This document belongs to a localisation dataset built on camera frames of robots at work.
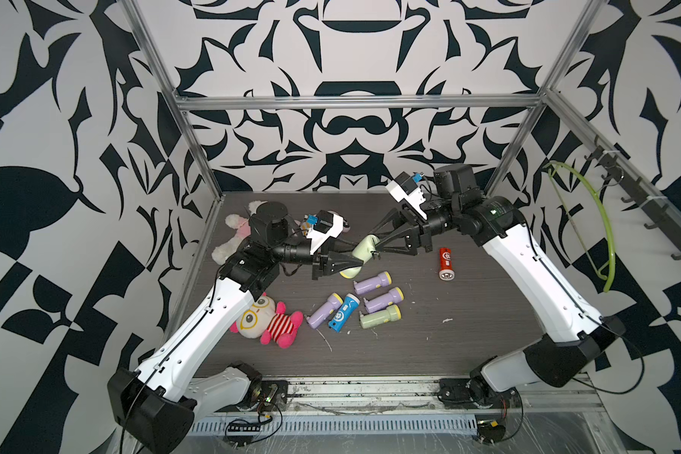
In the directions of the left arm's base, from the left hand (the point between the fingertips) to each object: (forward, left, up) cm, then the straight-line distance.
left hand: (358, 246), depth 60 cm
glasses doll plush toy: (-4, +24, -30) cm, 39 cm away
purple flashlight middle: (+2, -8, -35) cm, 36 cm away
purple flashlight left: (+2, +5, -33) cm, 33 cm away
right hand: (-1, -3, +4) cm, 5 cm away
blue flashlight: (-1, +3, -33) cm, 33 cm away
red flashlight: (+11, -32, -33) cm, 47 cm away
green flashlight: (-3, -7, -34) cm, 35 cm away
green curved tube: (-5, -59, -11) cm, 60 cm away
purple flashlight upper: (+9, -10, -33) cm, 36 cm away
